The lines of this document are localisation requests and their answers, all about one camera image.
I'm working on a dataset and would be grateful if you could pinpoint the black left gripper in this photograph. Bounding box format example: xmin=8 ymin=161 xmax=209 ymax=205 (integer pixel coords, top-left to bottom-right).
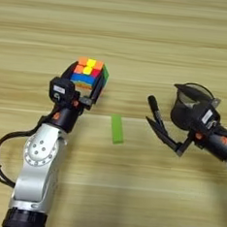
xmin=48 ymin=59 xmax=110 ymax=137

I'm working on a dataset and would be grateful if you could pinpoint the black mesh pen cup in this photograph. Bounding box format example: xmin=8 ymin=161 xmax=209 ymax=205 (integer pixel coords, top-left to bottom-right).
xmin=168 ymin=80 xmax=217 ymax=134

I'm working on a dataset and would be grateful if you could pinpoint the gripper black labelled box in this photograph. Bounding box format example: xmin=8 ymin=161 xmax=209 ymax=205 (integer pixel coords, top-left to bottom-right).
xmin=48 ymin=75 xmax=79 ymax=105
xmin=189 ymin=99 xmax=223 ymax=133

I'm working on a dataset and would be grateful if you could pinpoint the multicoloured puzzle cube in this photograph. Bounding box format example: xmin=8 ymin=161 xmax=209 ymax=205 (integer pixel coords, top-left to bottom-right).
xmin=69 ymin=55 xmax=112 ymax=93

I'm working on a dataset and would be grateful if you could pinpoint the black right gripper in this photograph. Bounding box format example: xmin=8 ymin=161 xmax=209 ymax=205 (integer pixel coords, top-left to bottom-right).
xmin=142 ymin=80 xmax=227 ymax=162

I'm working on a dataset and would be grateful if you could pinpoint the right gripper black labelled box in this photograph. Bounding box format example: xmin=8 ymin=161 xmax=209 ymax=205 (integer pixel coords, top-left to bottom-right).
xmin=189 ymin=99 xmax=223 ymax=133

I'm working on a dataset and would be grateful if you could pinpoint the green rectangular block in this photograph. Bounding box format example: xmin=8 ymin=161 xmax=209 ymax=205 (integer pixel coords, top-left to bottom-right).
xmin=108 ymin=113 xmax=127 ymax=146

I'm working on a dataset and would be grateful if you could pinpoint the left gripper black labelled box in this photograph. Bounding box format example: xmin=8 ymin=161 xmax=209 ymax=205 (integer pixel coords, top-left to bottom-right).
xmin=48 ymin=75 xmax=79 ymax=105

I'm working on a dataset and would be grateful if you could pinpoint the black marker pen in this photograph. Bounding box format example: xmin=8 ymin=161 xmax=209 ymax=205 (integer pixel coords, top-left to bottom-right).
xmin=145 ymin=94 xmax=169 ymax=132

